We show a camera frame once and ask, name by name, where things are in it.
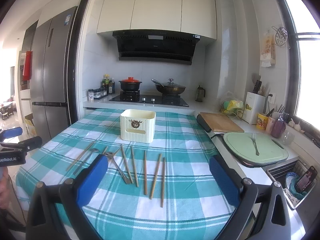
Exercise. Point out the yellow tin can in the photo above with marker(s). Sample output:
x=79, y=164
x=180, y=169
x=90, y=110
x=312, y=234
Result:
x=262, y=121

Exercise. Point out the black gas stove top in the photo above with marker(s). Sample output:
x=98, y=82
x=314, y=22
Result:
x=171, y=100

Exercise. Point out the teal white checked tablecloth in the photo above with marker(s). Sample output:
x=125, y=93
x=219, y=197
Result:
x=194, y=205

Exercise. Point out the white upper cabinets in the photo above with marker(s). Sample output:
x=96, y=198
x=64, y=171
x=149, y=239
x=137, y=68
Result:
x=188, y=16

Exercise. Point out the black wok glass lid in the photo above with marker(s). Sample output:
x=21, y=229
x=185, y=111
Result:
x=169, y=88

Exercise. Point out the steel fork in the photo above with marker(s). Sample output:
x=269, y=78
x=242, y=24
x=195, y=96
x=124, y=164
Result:
x=253, y=138

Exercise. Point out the stainless steel refrigerator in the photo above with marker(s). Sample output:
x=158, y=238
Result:
x=48, y=82

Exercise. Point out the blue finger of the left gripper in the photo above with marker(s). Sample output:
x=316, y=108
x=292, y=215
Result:
x=22, y=146
x=10, y=133

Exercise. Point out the person's left hand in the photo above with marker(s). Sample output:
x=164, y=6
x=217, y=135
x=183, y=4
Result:
x=4, y=190

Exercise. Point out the spice jar rack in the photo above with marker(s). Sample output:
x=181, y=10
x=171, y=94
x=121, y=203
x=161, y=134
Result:
x=100, y=93

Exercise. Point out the wire trivet on wall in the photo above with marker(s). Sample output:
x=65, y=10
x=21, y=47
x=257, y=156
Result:
x=281, y=37

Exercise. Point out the black range hood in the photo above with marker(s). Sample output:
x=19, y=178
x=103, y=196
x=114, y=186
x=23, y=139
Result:
x=156, y=45

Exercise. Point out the white knife block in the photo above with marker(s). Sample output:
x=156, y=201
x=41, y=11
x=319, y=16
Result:
x=254, y=104

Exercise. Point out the wooden cutting board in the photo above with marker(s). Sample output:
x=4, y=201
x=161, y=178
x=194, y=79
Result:
x=217, y=123

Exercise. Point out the cream utensil holder box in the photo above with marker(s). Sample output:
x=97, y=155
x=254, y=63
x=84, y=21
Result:
x=137, y=125

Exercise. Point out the purple soap bottle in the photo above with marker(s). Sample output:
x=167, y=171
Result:
x=279, y=127

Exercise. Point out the white spice jar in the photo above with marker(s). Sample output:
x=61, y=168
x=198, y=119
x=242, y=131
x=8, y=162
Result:
x=91, y=95

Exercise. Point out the black pot orange lid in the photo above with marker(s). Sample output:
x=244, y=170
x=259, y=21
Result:
x=130, y=84

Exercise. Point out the smartphone on stand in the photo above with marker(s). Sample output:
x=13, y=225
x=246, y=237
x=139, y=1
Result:
x=306, y=179

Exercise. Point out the dark glass kettle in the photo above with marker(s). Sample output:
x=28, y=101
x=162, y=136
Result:
x=200, y=94

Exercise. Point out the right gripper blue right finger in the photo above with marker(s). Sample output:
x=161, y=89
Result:
x=272, y=222

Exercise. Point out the green cutting board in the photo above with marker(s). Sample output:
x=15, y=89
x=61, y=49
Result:
x=241, y=146

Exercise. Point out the wide steel spoon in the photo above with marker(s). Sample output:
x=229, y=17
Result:
x=111, y=158

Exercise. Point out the sauce bottles cluster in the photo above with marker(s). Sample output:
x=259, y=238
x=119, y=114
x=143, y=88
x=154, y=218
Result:
x=107, y=85

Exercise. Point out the yellow green plastic bags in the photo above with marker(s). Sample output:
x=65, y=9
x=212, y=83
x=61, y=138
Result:
x=231, y=106

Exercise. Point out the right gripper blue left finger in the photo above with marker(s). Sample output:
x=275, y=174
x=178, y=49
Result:
x=44, y=221

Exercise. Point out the slim steel spoon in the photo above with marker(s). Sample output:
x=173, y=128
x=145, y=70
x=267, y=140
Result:
x=91, y=151

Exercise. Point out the hanging paper calendar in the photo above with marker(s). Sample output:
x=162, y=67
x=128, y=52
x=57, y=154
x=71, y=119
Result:
x=267, y=51

